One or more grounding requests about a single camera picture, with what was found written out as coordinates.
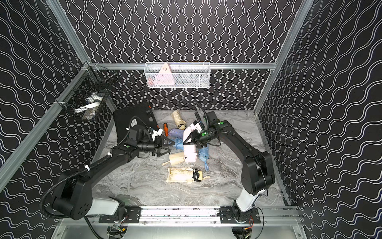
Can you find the orange handled screwdriver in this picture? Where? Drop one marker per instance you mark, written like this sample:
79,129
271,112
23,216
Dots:
166,129

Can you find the black wire basket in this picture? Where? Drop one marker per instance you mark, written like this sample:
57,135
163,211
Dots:
96,79

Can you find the pink sleeved umbrella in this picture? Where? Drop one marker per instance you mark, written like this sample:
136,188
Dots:
190,152

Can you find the pink triangle card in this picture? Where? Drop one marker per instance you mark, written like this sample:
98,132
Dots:
164,77

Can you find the cream sleeved umbrella front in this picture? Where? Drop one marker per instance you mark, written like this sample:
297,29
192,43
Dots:
175,159

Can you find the beige umbrella at back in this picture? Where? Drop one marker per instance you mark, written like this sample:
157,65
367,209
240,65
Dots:
178,120

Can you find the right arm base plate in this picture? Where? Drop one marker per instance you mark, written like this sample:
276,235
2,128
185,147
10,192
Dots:
233,215

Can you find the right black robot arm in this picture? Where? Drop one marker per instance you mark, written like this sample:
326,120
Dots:
257,167

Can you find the light blue umbrella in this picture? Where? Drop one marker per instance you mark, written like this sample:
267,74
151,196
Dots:
204,156

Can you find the light blue crumpled sleeve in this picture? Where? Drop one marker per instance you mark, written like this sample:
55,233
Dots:
178,144

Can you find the black tool case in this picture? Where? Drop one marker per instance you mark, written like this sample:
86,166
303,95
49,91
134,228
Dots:
140,114

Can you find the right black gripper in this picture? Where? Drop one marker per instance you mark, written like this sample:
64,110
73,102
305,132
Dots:
193,138

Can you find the white roll in basket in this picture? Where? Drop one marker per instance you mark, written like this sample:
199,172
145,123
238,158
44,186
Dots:
88,111

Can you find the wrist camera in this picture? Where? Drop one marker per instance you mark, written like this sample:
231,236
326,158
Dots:
156,133
196,126

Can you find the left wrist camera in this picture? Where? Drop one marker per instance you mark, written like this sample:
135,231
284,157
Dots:
156,133

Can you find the lavender umbrella sleeve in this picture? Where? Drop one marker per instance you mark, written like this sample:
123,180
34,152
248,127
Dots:
176,133

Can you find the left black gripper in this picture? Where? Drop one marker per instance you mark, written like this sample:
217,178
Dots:
157,145

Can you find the beige umbrella with wooden handle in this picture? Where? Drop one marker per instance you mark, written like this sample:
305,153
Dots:
187,175

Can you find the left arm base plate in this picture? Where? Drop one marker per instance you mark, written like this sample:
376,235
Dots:
130,214

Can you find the aluminium front rail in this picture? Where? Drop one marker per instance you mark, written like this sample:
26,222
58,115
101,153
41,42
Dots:
207,216

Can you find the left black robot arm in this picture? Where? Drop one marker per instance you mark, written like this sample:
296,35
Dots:
71,197

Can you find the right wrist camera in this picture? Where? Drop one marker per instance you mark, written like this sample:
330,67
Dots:
196,126

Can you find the white wire basket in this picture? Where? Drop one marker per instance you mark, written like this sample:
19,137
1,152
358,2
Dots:
186,74

